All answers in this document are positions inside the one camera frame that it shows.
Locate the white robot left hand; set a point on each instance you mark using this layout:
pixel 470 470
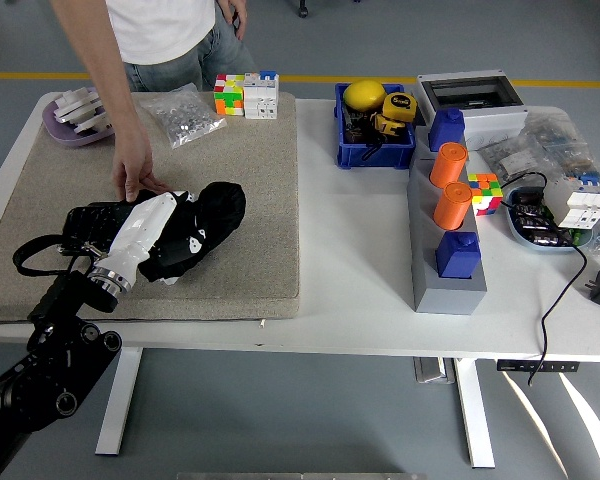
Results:
pixel 145 225

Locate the person's right hand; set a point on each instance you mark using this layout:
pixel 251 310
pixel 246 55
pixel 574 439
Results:
pixel 135 165

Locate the person's left hand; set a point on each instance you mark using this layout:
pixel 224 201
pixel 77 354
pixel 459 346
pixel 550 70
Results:
pixel 239 15

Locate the black plastic-wrapped panel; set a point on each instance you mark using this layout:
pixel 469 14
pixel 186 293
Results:
pixel 90 222

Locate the black rag with white print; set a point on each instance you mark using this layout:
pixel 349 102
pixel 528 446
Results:
pixel 225 205

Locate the person's right forearm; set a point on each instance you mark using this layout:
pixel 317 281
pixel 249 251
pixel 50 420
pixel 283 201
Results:
pixel 105 70

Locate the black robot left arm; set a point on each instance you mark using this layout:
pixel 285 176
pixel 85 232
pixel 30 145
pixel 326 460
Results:
pixel 70 360

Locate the black table control panel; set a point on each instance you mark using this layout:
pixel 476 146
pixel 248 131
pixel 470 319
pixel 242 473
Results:
pixel 537 366

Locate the white plastic T piece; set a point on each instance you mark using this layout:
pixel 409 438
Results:
pixel 91 125

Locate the black chair wheel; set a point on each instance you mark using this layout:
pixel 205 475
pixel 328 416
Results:
pixel 303 11

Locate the person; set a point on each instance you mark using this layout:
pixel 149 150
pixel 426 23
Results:
pixel 165 30

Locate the purple dish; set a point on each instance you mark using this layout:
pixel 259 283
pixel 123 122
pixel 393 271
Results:
pixel 62 132

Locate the white plastic long bar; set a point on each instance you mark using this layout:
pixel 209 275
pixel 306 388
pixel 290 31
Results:
pixel 75 109

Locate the colourful cube with white faces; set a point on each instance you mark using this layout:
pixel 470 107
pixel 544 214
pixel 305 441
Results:
pixel 229 97

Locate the white and blue circuit breaker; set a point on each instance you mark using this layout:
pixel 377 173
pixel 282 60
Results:
pixel 261 97

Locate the white plastic block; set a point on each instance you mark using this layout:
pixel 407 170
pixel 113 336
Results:
pixel 77 95

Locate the grey-brown mat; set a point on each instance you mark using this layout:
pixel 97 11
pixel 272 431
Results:
pixel 260 250

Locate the yellow lemon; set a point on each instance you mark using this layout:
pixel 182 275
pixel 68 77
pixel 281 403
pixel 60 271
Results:
pixel 364 95

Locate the black parts in bin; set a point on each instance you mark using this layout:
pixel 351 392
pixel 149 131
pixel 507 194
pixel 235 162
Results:
pixel 355 125

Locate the white table leg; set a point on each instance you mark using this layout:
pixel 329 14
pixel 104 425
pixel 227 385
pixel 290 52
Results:
pixel 475 415
pixel 120 405

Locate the yellow round tape measure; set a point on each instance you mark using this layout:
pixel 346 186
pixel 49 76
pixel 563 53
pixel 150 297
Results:
pixel 400 106

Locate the yellow and black tape measure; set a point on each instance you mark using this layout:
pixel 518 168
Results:
pixel 390 127

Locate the blue plastic bin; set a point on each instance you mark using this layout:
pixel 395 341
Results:
pixel 375 155

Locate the blue block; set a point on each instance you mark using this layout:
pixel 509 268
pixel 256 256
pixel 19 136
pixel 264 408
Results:
pixel 445 131
pixel 457 260

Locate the orange cylinder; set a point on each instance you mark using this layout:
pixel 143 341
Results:
pixel 451 207
pixel 447 167

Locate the grey distribution box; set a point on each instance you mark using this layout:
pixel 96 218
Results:
pixel 495 117

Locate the colourful magic cube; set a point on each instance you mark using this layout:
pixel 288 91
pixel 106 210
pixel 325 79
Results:
pixel 486 194

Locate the clear bag of small parts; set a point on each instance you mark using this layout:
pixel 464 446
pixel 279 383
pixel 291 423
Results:
pixel 560 140
pixel 512 162

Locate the grey block holder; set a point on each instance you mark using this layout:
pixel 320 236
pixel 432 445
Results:
pixel 450 297

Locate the grey metal box under table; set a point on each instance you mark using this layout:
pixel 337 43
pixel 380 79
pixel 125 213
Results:
pixel 432 371

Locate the dark circuit boards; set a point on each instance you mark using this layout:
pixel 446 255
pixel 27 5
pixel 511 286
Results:
pixel 530 220

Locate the white circuit breaker row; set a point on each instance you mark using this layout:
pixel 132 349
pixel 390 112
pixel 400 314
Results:
pixel 570 200

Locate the light blue tray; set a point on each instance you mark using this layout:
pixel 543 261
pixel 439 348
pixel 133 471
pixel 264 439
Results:
pixel 550 249

